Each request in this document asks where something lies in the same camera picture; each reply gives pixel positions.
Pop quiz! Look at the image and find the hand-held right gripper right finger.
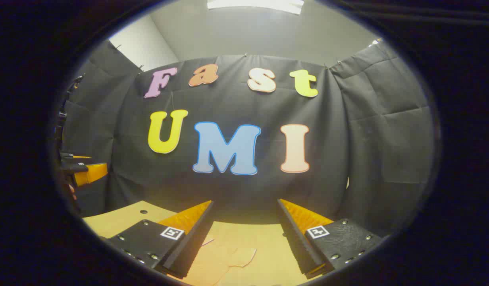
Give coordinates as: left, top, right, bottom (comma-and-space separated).
277, 199, 384, 280

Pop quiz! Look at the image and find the black backdrop cloth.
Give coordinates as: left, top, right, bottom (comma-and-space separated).
56, 38, 437, 239

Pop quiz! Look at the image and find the black stand pole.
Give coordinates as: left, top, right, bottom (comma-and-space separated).
54, 73, 85, 153

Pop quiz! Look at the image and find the orange T-shirt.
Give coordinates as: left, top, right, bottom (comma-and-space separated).
167, 236, 258, 286

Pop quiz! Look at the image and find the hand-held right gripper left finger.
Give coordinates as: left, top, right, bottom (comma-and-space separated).
100, 200, 214, 280

